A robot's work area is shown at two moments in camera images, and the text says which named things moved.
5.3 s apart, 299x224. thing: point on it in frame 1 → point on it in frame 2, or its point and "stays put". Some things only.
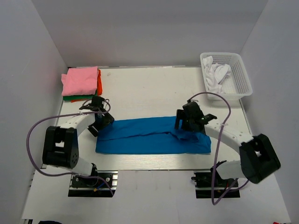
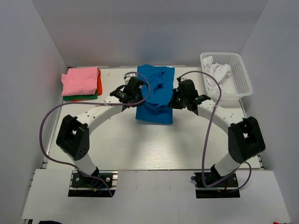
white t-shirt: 214,73 stays put
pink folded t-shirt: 82,80 stays put
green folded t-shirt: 79,97 stays put
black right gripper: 181,122 → 177,100
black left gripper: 98,126 → 138,97
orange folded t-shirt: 99,88 stays put
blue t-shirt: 150,136 → 157,108
